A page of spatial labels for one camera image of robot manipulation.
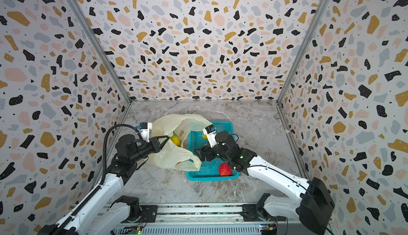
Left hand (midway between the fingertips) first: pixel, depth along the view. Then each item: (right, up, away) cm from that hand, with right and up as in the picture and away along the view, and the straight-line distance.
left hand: (168, 135), depth 74 cm
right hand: (+14, -4, 0) cm, 15 cm away
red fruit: (+27, -19, +7) cm, 34 cm away
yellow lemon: (+16, -3, +23) cm, 28 cm away
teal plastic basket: (+19, -21, +13) cm, 31 cm away
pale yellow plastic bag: (+6, -7, -4) cm, 10 cm away
